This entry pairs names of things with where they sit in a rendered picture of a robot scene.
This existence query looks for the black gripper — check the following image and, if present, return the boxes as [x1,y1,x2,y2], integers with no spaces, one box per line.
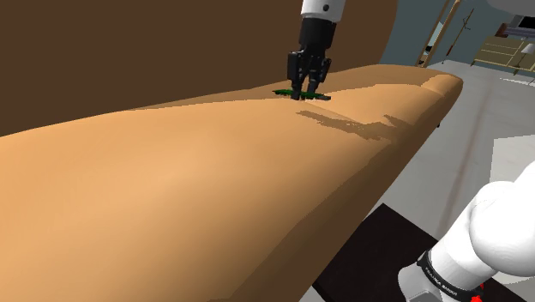
[286,17,338,101]

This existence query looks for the green thing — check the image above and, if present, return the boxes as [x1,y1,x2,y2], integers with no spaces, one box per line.
[272,88,333,103]

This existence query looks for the brown coat stand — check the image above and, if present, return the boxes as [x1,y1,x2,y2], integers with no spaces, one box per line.
[446,8,476,57]

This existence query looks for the tan sofa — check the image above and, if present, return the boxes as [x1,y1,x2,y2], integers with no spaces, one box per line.
[0,0,464,302]

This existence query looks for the beige chest of drawers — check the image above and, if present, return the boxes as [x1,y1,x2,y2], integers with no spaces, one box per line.
[471,34,535,73]

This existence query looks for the floor lamp with white shade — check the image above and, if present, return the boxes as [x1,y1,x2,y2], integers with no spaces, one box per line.
[512,43,535,77]

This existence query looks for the wooden door frame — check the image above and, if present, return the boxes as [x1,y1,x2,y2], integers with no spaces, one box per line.
[415,0,462,69]

